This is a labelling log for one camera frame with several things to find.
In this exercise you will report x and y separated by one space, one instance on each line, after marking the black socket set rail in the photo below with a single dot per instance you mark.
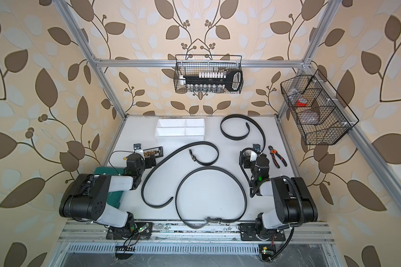
227 79

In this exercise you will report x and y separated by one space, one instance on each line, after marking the back wire basket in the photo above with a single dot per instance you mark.
195 63

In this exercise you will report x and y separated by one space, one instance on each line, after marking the aluminium front rail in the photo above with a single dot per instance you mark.
173 231

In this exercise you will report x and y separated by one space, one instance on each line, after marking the orange black pliers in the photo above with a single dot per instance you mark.
275 155

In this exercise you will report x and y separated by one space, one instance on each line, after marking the right wire basket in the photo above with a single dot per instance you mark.
327 117

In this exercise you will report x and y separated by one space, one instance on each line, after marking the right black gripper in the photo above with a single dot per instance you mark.
264 156

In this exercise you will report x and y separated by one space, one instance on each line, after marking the red item in basket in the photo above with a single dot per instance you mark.
302 102

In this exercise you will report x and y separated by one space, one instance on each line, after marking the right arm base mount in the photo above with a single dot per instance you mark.
253 232

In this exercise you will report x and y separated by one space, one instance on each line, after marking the white divided storage tray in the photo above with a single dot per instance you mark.
179 127

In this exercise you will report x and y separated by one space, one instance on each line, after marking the black belt front loop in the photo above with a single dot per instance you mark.
208 195

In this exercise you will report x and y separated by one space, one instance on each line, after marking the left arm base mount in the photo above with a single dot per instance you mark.
131 230

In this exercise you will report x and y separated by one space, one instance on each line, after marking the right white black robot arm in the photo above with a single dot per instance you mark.
293 204

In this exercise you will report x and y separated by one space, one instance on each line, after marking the black bit holder box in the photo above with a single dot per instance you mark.
157 152

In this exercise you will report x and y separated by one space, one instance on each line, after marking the black belt long middle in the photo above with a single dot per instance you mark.
174 164

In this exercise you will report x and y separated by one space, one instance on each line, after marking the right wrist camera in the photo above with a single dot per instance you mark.
257 147

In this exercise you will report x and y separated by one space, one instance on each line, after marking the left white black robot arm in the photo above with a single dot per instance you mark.
86 198

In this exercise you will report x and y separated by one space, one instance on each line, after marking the wire basket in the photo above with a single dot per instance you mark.
327 117
195 63

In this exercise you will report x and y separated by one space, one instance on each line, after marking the green plastic tool case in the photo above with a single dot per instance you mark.
118 184

